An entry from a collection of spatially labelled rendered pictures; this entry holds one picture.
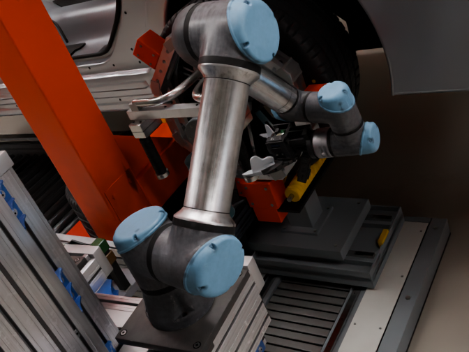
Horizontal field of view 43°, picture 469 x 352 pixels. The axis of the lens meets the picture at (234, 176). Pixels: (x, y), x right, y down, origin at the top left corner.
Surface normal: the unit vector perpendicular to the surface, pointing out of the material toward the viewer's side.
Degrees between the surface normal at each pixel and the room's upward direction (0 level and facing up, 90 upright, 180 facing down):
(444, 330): 0
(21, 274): 90
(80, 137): 90
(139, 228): 8
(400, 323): 0
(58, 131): 90
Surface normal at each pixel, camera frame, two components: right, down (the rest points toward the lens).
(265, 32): 0.75, -0.02
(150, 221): -0.43, -0.80
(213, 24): -0.66, -0.11
